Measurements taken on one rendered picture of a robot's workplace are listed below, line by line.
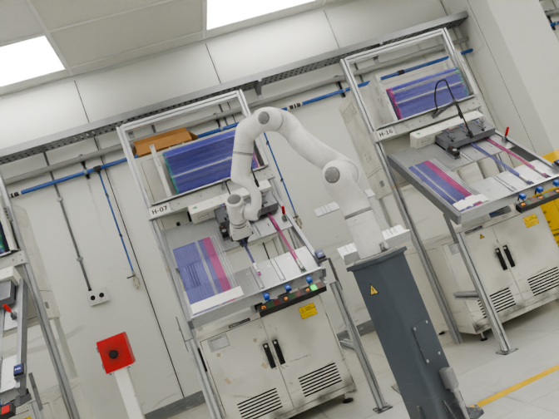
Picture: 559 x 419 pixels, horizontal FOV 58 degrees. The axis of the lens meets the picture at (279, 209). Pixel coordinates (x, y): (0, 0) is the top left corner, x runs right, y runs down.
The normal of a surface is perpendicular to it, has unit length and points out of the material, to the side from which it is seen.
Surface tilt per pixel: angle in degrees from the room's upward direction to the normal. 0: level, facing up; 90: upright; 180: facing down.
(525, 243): 90
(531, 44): 90
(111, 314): 90
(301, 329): 90
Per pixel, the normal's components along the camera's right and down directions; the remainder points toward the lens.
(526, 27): 0.14, -0.17
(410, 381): -0.79, 0.24
